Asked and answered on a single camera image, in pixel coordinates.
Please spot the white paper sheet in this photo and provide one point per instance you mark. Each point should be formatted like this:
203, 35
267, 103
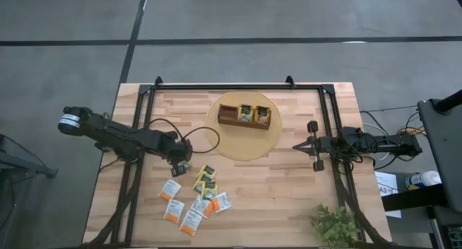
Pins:
384, 178

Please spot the green lemon lime tea bag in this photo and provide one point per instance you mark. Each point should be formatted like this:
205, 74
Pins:
246, 113
186, 166
210, 191
209, 171
198, 185

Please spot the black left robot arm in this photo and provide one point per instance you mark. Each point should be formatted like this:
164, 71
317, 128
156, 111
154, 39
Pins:
119, 135

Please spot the brown wooden compartment box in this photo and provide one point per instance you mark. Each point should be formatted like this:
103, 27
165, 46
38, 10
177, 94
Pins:
234, 125

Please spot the grey metal stand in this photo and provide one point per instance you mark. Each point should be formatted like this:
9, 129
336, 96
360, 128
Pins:
29, 166

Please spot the black cart pole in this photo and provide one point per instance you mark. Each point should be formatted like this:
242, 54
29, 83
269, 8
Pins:
451, 101

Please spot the black cart beam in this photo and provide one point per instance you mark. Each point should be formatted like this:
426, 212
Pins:
411, 198

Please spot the round woven straw placemat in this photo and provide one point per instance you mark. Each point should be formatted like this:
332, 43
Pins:
238, 144

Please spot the dark grey cart top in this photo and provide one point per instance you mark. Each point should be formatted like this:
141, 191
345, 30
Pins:
444, 148

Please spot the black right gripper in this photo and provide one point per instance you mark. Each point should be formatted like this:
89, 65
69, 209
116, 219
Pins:
317, 146

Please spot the black metal table frame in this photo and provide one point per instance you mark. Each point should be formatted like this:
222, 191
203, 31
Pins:
234, 86

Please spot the green potted plant white pot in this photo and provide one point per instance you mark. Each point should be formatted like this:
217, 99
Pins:
334, 227

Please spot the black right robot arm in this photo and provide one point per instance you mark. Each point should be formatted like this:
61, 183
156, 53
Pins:
382, 146

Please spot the white orange Tazo tea bag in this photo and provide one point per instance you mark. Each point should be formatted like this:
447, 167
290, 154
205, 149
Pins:
190, 223
222, 203
201, 206
174, 211
169, 190

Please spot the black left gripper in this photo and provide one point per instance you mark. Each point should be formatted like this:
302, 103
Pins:
178, 151

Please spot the orange peach tea bag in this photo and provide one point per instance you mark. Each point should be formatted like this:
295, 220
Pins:
262, 115

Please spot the white blue wipes canister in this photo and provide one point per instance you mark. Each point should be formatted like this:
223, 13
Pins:
424, 179

